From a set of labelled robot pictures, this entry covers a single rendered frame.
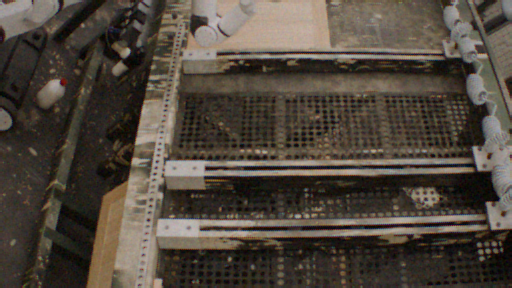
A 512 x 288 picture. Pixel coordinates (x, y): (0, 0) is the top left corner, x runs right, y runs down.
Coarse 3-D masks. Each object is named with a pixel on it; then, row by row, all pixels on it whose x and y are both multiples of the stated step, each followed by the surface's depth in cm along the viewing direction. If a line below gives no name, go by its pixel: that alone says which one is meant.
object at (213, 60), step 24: (216, 48) 232; (240, 48) 232; (264, 48) 231; (288, 48) 231; (312, 48) 230; (336, 48) 230; (360, 48) 230; (456, 48) 223; (192, 72) 233; (408, 72) 230; (432, 72) 230; (456, 72) 229
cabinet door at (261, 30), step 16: (224, 0) 262; (288, 0) 260; (304, 0) 260; (320, 0) 260; (256, 16) 254; (272, 16) 253; (288, 16) 253; (304, 16) 253; (320, 16) 252; (240, 32) 247; (256, 32) 247; (272, 32) 246; (288, 32) 246; (304, 32) 246; (320, 32) 245; (192, 48) 241; (208, 48) 241; (224, 48) 241
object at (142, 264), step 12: (180, 24) 246; (180, 36) 241; (180, 48) 236; (168, 72) 227; (168, 84) 223; (168, 108) 214; (168, 120) 211; (156, 144) 204; (156, 156) 200; (156, 168) 197; (156, 180) 194; (156, 192) 191; (144, 228) 182; (144, 240) 179; (144, 252) 176; (144, 264) 173; (144, 276) 171
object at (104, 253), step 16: (112, 192) 256; (112, 208) 250; (112, 224) 243; (96, 240) 245; (112, 240) 236; (96, 256) 238; (112, 256) 230; (176, 256) 200; (96, 272) 231; (112, 272) 224; (176, 272) 196
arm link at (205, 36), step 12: (192, 0) 204; (204, 0) 202; (216, 0) 205; (192, 12) 206; (204, 12) 204; (216, 12) 209; (192, 24) 207; (204, 24) 206; (204, 36) 207; (216, 36) 207
